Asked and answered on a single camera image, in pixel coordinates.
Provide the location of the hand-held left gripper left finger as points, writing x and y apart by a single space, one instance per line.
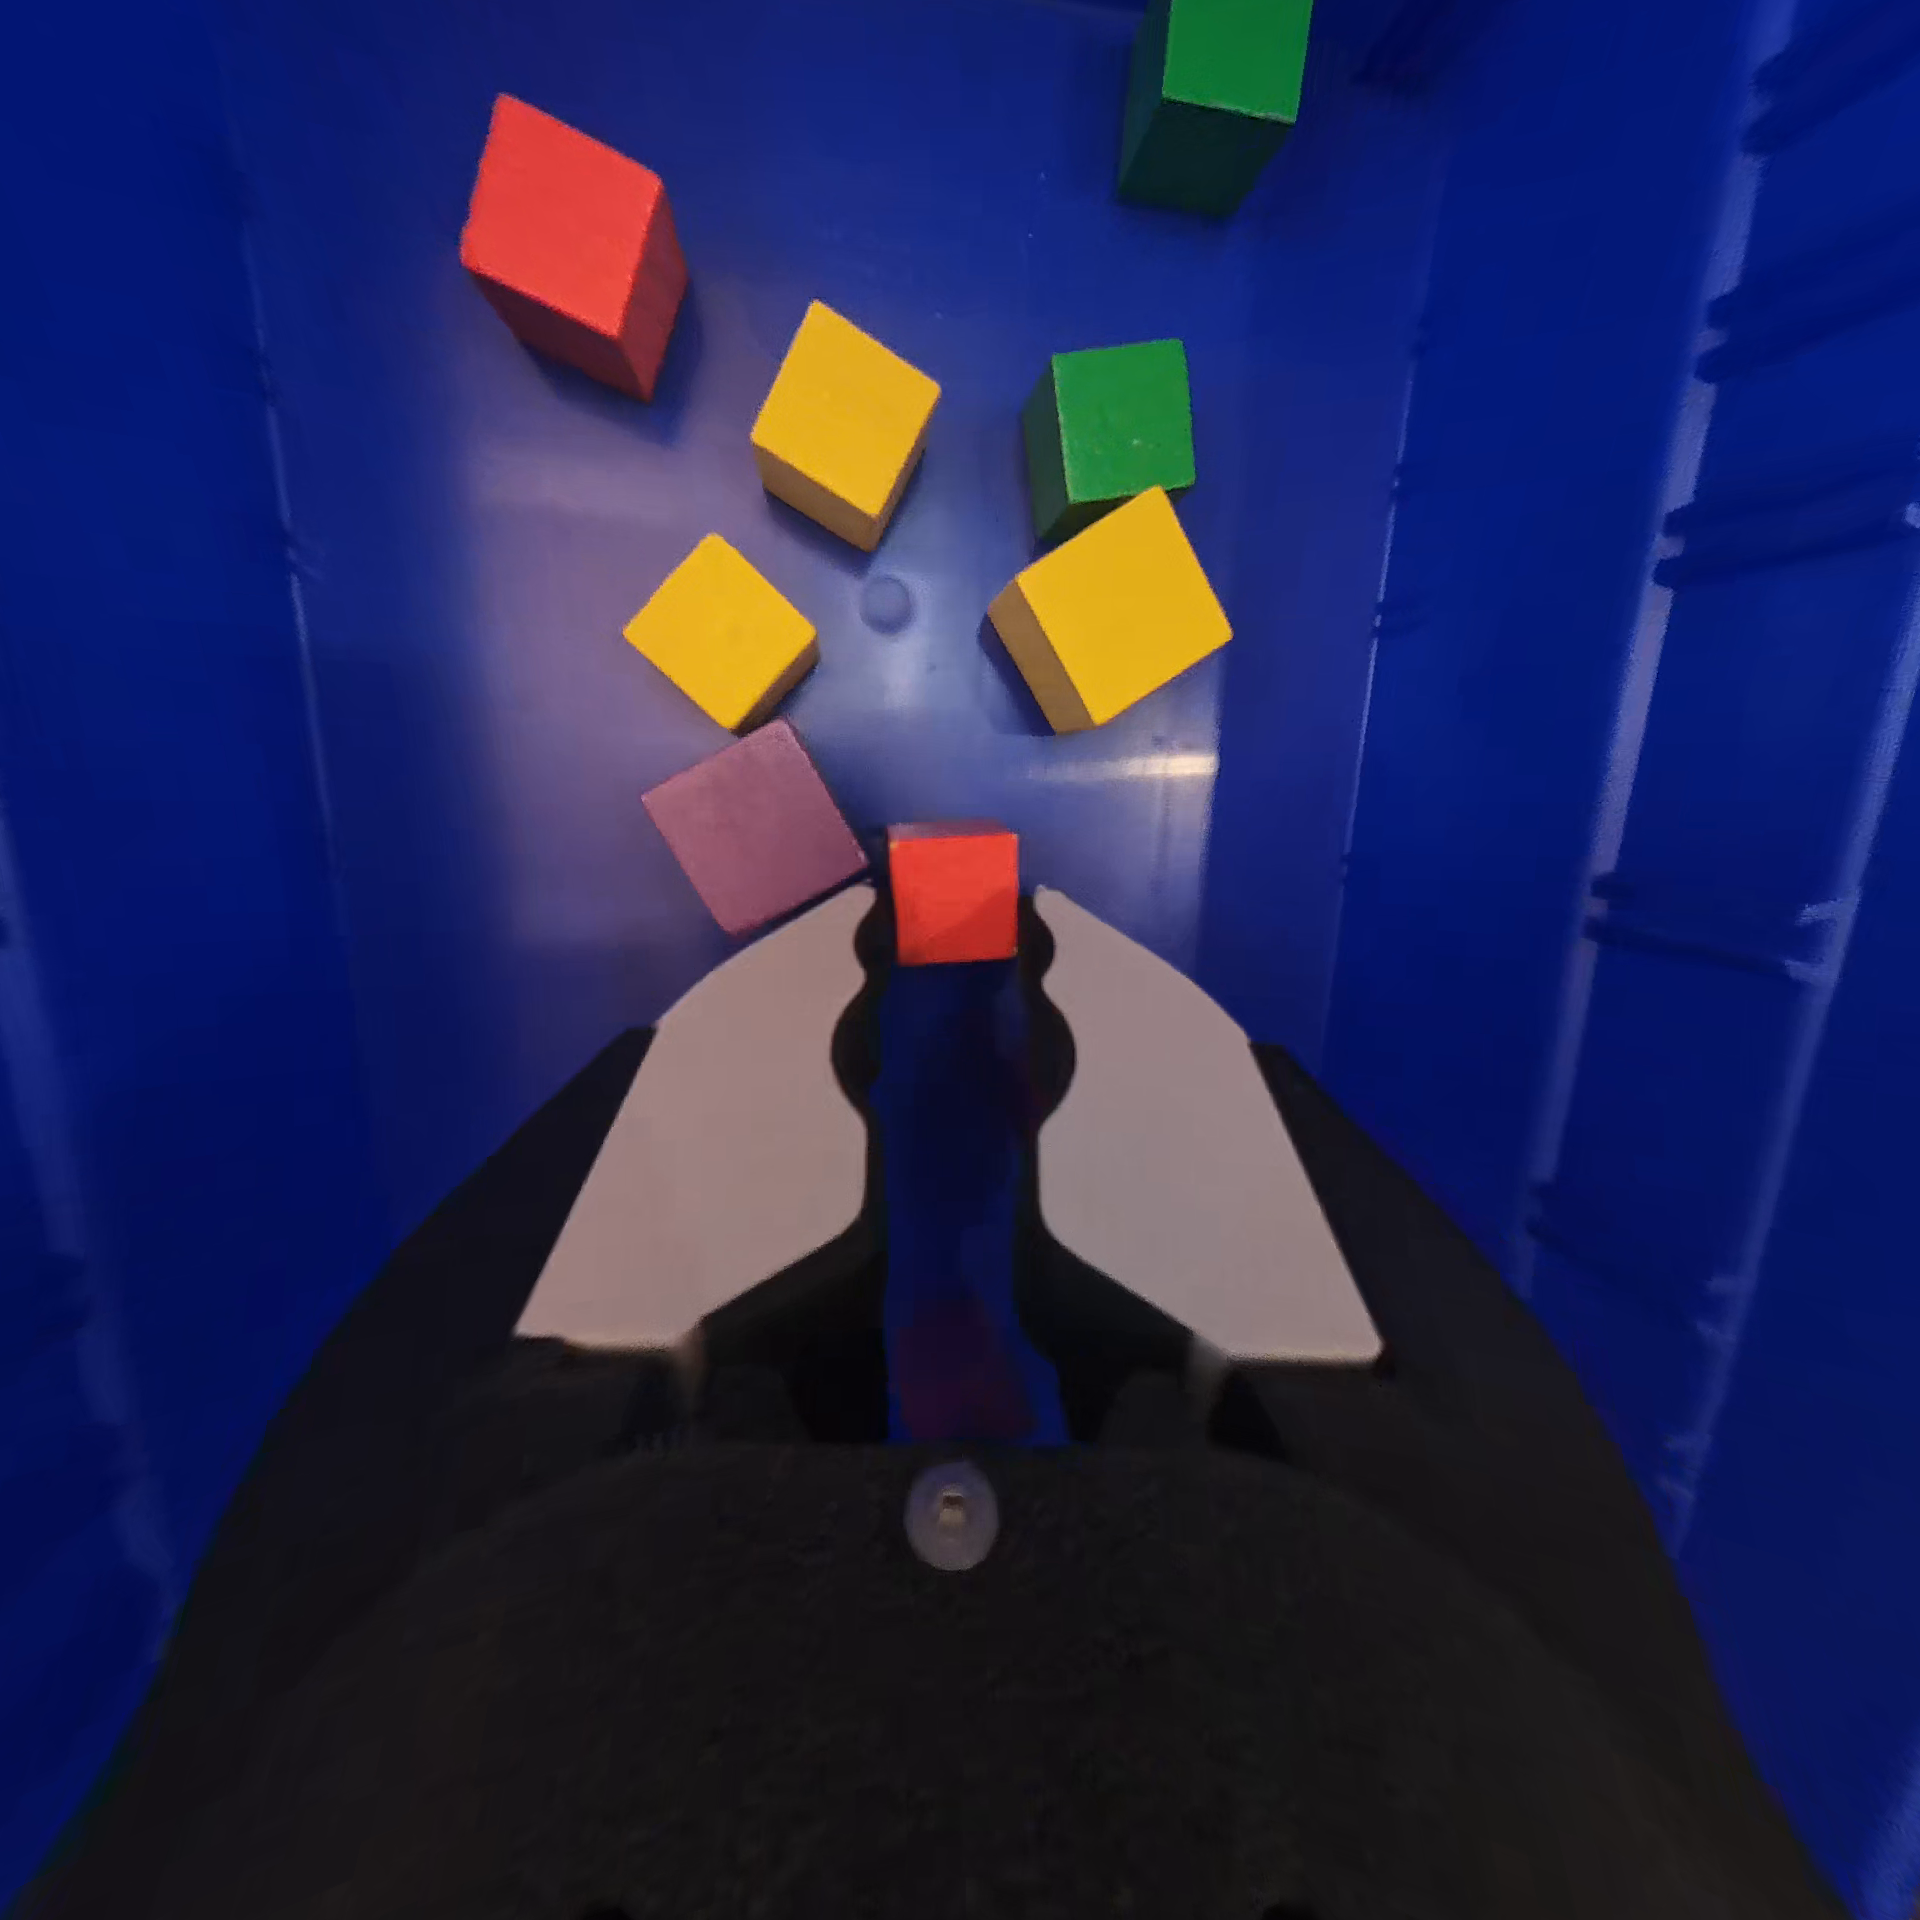
705 1170

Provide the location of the green wooden cube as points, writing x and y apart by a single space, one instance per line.
1215 76
1119 428

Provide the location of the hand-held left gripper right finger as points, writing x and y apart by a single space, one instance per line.
1185 1185

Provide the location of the purple wooden cube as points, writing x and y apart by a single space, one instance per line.
750 825

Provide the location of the blue plastic bin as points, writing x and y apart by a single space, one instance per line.
1575 598

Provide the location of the yellow wooden cube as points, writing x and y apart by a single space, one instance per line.
1125 598
720 628
840 411

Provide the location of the red wooden cube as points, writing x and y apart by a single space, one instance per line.
954 892
562 224

